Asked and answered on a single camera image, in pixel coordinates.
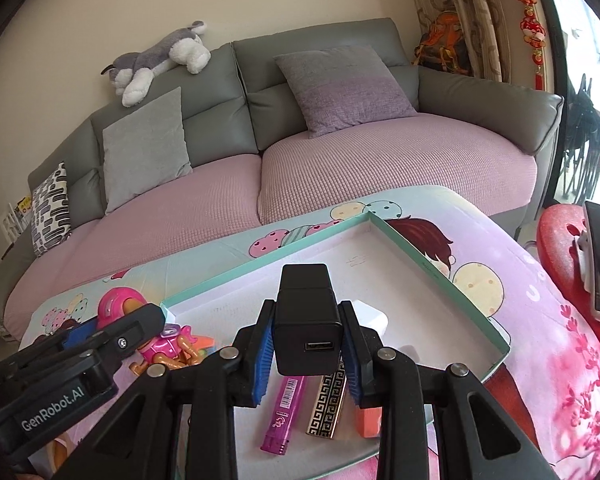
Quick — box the pink lighter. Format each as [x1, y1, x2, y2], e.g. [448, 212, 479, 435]
[260, 375, 308, 456]

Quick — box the gold patterned lighter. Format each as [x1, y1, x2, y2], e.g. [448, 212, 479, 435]
[306, 372, 348, 441]

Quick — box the white charger plug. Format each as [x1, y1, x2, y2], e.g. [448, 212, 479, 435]
[352, 300, 391, 333]

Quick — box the teal cardboard box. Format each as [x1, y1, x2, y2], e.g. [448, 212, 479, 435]
[159, 211, 512, 478]

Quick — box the red plastic stool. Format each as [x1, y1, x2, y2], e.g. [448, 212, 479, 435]
[536, 204, 600, 356]

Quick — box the white rack with booklets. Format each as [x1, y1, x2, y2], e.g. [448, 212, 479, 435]
[0, 196, 33, 241]

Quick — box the salmon orange box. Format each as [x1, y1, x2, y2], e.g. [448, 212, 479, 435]
[352, 400, 383, 438]

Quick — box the light grey pillow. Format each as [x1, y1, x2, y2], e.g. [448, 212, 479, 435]
[102, 86, 193, 215]

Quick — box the pink sofa seat cover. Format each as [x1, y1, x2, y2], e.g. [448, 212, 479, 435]
[256, 111, 538, 226]
[4, 152, 262, 333]

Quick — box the black and white patterned pillow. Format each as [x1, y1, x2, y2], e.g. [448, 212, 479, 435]
[30, 161, 73, 258]

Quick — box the black folding rack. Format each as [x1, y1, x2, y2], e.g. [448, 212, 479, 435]
[562, 74, 600, 206]

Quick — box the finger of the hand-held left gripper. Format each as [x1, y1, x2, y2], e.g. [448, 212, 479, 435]
[77, 302, 165, 362]
[0, 317, 101, 367]

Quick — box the printed cartoon blanket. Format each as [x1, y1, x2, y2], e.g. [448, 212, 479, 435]
[17, 185, 600, 480]

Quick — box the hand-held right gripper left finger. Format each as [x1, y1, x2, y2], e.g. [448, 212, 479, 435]
[45, 299, 276, 480]

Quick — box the lilac grey pillow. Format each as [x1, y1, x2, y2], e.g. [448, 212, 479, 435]
[272, 44, 418, 140]

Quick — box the grey sofa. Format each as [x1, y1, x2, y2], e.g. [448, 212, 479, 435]
[0, 17, 565, 356]

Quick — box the grey and white plush dog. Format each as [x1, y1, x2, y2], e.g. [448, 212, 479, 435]
[100, 21, 212, 108]

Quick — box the orange backpack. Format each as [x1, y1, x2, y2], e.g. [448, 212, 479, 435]
[412, 10, 473, 76]

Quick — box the toy puppy figure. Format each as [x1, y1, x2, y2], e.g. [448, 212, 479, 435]
[130, 324, 216, 377]

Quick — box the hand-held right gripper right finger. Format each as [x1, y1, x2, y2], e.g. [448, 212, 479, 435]
[337, 300, 561, 480]

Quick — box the phone on white holder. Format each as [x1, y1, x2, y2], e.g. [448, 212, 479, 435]
[572, 232, 600, 323]

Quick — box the red hanging ornament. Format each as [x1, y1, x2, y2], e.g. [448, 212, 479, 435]
[500, 0, 548, 92]

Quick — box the black charger plug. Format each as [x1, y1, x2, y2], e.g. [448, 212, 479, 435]
[271, 263, 345, 377]

